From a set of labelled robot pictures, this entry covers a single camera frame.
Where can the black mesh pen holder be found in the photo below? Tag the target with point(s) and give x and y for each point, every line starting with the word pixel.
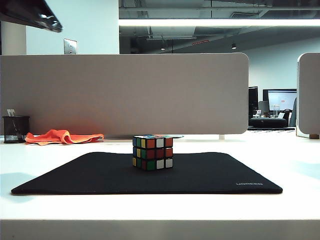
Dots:
pixel 15 129

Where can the brown wooden divider foot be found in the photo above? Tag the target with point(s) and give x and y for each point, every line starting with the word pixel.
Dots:
pixel 314 136

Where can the black pendant ceiling lamp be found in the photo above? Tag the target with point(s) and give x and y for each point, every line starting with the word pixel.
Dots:
pixel 234 46

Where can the narrow grey desk divider panel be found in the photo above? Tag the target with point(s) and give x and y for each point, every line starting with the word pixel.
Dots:
pixel 310 95

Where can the multicoloured Rubik's cube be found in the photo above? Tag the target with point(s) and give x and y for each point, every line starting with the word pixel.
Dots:
pixel 152 153

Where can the black glossy left robot arm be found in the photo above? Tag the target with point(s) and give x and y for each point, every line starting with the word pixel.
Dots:
pixel 27 12

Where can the black round ottoman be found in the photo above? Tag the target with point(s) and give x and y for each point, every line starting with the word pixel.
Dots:
pixel 267 122

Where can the orange cloth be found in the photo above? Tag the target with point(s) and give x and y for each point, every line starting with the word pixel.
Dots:
pixel 65 137

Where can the silver clip in pen holder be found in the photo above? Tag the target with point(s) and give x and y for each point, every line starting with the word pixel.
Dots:
pixel 11 112

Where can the white divider foot bracket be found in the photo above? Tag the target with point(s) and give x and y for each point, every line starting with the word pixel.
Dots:
pixel 222 136

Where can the lit background monitor screen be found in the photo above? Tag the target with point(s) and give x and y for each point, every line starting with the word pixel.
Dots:
pixel 281 98

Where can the black UGREEN mouse pad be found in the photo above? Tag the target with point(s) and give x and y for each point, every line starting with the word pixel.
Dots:
pixel 100 175

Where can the metal wall switch plate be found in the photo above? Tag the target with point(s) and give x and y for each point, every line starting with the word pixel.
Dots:
pixel 70 46

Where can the long white ceiling light strip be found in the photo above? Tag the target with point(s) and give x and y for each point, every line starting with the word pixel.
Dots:
pixel 215 22

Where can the dark unlit background monitor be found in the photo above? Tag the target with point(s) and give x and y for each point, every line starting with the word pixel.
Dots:
pixel 253 100

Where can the wide grey desk divider panel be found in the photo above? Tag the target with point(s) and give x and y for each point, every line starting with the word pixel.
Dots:
pixel 125 95

